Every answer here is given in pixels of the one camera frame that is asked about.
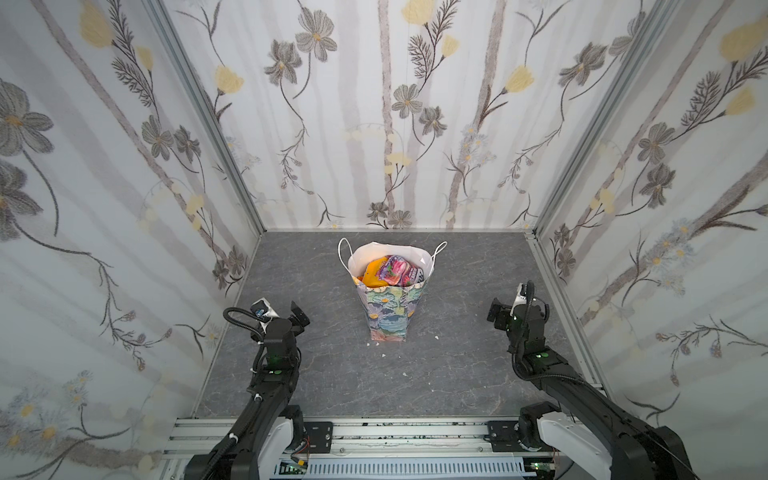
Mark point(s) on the yellow mango gummy packet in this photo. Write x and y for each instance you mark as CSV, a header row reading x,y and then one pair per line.
x,y
371,277

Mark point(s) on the floral white paper bag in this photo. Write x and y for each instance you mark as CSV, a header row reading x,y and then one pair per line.
x,y
389,310

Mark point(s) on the purple snack packet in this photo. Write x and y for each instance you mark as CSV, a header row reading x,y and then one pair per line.
x,y
397,271

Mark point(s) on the white cable duct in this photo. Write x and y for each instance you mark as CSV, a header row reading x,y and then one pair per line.
x,y
419,468

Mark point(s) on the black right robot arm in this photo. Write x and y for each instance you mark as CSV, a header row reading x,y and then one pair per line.
x,y
598,435

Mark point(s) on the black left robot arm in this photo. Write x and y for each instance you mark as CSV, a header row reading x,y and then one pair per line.
x,y
268,425

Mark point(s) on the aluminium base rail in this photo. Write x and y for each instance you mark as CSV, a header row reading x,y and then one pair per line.
x,y
428,437

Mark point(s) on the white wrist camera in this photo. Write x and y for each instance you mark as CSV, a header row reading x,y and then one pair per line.
x,y
263,311
520,303

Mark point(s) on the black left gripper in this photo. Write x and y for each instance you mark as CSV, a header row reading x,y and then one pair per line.
x,y
295,327

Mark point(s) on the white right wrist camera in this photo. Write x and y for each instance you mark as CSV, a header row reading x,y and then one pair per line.
x,y
520,303

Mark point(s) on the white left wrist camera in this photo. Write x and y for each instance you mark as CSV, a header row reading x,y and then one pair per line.
x,y
263,311

